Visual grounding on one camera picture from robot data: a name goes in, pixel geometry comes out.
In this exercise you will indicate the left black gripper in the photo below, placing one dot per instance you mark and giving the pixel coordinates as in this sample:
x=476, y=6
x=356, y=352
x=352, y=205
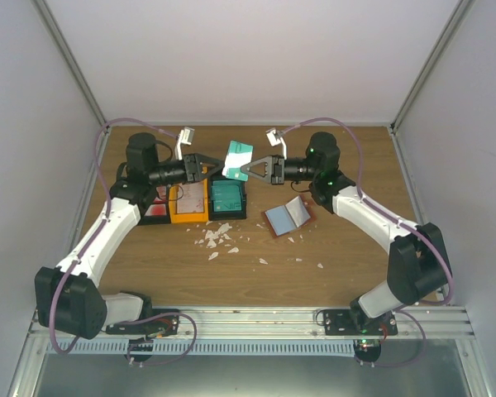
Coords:
x=193, y=165

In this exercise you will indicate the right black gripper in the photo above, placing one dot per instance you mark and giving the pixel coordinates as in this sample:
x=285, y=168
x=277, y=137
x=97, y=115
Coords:
x=278, y=169

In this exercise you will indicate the teal white credit card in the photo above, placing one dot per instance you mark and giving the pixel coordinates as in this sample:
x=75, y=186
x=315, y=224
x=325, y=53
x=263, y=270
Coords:
x=238, y=154

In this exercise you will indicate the brown leather card holder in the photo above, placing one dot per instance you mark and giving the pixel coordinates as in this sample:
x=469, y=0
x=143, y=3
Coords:
x=289, y=217

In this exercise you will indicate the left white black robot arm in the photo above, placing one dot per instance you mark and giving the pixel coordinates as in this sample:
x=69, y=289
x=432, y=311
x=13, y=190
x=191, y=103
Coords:
x=67, y=295

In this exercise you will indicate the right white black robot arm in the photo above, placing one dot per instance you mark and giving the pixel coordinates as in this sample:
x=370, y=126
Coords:
x=417, y=260

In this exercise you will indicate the teal card stack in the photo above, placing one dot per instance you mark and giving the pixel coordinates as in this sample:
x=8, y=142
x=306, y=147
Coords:
x=226, y=195

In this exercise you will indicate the white pink card stack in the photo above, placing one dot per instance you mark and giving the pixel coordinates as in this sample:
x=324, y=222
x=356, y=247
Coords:
x=190, y=198

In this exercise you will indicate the yellow middle card bin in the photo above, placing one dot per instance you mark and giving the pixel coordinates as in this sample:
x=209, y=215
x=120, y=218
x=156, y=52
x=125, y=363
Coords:
x=178, y=218

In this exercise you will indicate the red white card stack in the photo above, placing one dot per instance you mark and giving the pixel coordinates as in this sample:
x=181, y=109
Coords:
x=159, y=207

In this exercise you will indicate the black left card bin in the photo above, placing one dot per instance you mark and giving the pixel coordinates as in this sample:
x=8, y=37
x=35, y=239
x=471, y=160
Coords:
x=145, y=220

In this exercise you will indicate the white debris pile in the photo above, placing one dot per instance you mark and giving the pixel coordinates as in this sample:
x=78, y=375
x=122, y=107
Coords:
x=213, y=239

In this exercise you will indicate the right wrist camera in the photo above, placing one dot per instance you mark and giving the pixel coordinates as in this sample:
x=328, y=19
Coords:
x=275, y=138

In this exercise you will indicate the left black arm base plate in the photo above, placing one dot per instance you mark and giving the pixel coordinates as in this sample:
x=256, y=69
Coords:
x=156, y=323

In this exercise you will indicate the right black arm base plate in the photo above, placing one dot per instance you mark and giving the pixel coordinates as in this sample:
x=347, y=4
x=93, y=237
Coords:
x=342, y=322

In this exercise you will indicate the left aluminium frame post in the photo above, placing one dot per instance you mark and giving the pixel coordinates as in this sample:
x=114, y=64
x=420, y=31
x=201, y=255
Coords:
x=52, y=26

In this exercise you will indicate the aluminium frame post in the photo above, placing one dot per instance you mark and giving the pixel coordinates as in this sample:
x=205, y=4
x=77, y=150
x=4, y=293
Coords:
x=453, y=23
x=52, y=26

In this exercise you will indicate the grey slotted cable duct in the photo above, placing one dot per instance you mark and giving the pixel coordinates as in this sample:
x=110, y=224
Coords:
x=209, y=347

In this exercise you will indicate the aluminium mounting rail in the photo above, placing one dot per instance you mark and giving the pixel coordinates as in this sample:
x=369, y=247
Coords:
x=222, y=322

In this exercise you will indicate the right aluminium frame post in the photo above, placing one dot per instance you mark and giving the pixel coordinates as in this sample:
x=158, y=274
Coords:
x=453, y=23

